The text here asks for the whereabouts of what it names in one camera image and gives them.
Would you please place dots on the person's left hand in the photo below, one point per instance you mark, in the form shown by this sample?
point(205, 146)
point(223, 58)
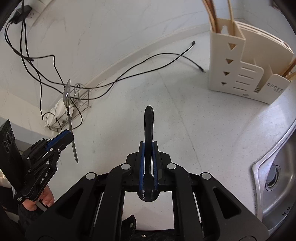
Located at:
point(46, 197)

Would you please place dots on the dark red wooden chopstick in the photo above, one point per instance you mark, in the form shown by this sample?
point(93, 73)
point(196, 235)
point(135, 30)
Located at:
point(209, 6)

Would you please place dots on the translucent grey plastic spoon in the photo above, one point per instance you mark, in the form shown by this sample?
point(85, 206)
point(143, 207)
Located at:
point(66, 101)

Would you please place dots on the long light bamboo chopstick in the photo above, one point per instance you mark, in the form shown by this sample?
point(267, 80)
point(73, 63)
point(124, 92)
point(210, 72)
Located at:
point(288, 68)

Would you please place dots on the cream utensil holder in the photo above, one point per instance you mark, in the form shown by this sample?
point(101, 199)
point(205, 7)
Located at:
point(249, 63)

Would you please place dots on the metal wire rack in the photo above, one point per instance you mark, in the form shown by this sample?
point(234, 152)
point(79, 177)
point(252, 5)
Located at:
point(79, 103)

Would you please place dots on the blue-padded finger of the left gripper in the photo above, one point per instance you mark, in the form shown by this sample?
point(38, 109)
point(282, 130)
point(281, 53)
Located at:
point(60, 142)

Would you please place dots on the stainless steel sink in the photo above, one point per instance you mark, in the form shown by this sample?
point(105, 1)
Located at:
point(274, 180)

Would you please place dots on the short light bamboo chopstick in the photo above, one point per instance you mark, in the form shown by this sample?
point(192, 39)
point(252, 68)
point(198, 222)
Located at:
point(291, 77)

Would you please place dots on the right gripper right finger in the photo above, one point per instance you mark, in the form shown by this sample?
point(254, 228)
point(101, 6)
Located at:
point(177, 181)

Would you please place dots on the black power adapter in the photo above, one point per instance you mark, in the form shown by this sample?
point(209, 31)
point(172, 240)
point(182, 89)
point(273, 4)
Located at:
point(20, 14)

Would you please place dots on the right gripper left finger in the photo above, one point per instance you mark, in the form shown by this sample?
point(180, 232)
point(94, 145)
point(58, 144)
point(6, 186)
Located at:
point(121, 179)

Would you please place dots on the thick light bamboo chopstick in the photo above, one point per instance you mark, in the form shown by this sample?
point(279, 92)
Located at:
point(232, 32)

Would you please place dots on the black plastic spoon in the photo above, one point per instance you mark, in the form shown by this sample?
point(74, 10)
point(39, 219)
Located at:
point(148, 170)

